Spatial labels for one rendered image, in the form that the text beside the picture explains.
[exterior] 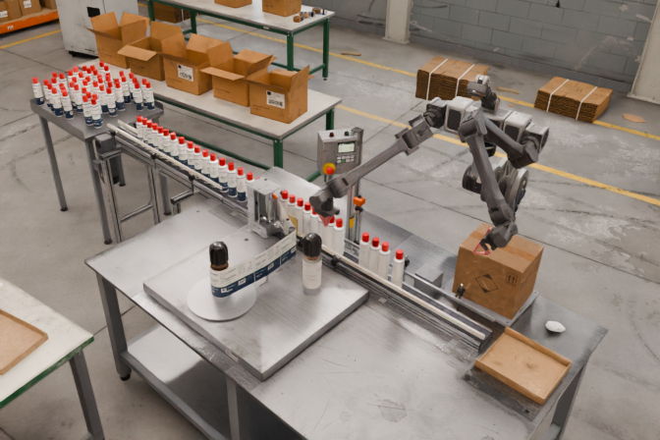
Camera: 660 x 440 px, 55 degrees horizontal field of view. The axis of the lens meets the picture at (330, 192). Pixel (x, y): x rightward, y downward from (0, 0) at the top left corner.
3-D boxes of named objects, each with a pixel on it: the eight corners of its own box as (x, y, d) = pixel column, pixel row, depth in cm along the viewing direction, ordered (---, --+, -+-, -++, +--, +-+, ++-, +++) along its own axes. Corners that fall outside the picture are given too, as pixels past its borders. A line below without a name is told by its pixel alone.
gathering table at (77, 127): (54, 209, 497) (27, 99, 448) (124, 180, 537) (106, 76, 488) (105, 247, 457) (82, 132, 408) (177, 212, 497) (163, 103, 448)
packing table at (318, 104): (91, 146, 586) (76, 65, 545) (156, 116, 643) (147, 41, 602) (281, 227, 484) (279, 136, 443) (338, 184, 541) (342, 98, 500)
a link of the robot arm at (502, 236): (509, 205, 258) (491, 211, 264) (499, 219, 250) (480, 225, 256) (523, 231, 259) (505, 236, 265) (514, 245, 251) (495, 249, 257)
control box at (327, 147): (316, 166, 306) (317, 131, 296) (351, 163, 310) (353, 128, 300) (321, 177, 298) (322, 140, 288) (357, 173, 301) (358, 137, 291)
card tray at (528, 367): (473, 365, 261) (474, 358, 259) (504, 332, 278) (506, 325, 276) (541, 406, 245) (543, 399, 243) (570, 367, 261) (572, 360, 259)
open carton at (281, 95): (239, 118, 465) (237, 70, 446) (276, 94, 503) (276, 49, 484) (284, 131, 450) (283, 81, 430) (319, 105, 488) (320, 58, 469)
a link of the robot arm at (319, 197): (349, 192, 268) (338, 175, 268) (334, 204, 260) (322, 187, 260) (331, 201, 277) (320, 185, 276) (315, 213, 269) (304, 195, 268)
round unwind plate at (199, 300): (173, 299, 283) (172, 297, 283) (226, 267, 303) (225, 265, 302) (217, 332, 266) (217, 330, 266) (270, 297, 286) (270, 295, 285)
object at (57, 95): (35, 105, 452) (28, 78, 441) (106, 83, 489) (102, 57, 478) (69, 125, 427) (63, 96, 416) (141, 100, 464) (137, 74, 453)
